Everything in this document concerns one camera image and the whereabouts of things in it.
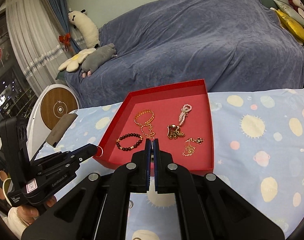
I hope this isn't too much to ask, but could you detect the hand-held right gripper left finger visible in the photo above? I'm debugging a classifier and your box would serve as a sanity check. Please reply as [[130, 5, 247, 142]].
[[21, 139, 152, 240]]

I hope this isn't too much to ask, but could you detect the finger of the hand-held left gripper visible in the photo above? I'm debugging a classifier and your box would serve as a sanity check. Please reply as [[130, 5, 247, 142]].
[[37, 149, 99, 176], [30, 144, 99, 164]]

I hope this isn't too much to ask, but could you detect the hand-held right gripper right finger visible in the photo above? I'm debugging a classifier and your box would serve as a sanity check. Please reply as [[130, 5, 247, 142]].
[[153, 139, 284, 240]]

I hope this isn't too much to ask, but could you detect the dark bead bracelet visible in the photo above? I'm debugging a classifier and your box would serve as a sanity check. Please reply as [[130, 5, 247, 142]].
[[116, 133, 144, 153]]

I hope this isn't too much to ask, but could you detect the thin gold chain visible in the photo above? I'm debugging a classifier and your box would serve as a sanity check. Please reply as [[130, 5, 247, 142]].
[[182, 137, 199, 157]]

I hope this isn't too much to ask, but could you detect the gold chain necklace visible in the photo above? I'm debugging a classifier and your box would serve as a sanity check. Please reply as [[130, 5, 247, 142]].
[[134, 109, 157, 141]]

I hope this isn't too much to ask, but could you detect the chunky gold bracelet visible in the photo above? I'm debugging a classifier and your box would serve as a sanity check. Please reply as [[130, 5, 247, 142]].
[[167, 124, 185, 141]]

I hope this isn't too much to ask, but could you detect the pearl bracelet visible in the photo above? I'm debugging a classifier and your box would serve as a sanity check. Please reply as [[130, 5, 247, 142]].
[[178, 104, 193, 127]]

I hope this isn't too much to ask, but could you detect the red shallow box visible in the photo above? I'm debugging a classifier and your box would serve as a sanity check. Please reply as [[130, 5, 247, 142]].
[[93, 79, 215, 174]]

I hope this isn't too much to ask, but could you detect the person's left forearm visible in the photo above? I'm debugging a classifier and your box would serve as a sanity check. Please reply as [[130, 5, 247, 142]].
[[7, 206, 30, 236]]

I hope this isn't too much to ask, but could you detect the person's left hand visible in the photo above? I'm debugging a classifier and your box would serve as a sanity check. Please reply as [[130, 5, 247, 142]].
[[20, 196, 57, 219]]

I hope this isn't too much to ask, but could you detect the brown flat case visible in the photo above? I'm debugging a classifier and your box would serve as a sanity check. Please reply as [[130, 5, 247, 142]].
[[47, 114, 79, 148]]

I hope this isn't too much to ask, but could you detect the round wooden side table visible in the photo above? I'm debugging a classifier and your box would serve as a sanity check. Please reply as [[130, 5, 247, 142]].
[[26, 84, 80, 163]]

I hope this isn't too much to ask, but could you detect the flower shaped cushion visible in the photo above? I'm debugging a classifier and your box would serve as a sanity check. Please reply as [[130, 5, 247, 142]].
[[58, 47, 97, 73]]

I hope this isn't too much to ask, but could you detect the grey plush toy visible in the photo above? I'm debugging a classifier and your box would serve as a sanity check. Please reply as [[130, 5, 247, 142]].
[[81, 43, 118, 78]]

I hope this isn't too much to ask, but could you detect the red curtain bow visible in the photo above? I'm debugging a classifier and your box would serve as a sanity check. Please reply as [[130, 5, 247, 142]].
[[58, 32, 71, 48]]

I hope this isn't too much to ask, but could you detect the white sheer curtain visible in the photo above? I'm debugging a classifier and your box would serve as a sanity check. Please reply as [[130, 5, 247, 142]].
[[5, 0, 79, 98]]

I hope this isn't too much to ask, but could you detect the blue covered sofa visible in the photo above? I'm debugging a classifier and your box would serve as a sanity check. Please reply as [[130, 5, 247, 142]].
[[64, 0, 304, 108]]

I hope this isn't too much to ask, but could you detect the long white plush toy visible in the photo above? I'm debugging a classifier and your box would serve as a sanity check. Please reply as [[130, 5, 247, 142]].
[[68, 9, 101, 49]]

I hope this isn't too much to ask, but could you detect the blue curtain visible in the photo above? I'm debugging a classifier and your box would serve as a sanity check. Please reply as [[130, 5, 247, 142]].
[[41, 0, 80, 55]]

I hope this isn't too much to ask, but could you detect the yellow satin pillow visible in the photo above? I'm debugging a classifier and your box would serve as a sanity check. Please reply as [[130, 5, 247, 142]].
[[275, 9, 304, 47]]

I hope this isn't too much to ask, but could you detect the green sofa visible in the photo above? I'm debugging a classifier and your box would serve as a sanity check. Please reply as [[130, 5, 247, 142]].
[[54, 0, 304, 89]]

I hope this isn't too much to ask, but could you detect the silver satin pillow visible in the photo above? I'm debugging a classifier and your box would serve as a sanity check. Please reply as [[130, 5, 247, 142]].
[[273, 0, 304, 29]]

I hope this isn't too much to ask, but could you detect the red monkey plush toy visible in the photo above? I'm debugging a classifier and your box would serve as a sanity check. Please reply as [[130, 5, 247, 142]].
[[285, 0, 304, 29]]

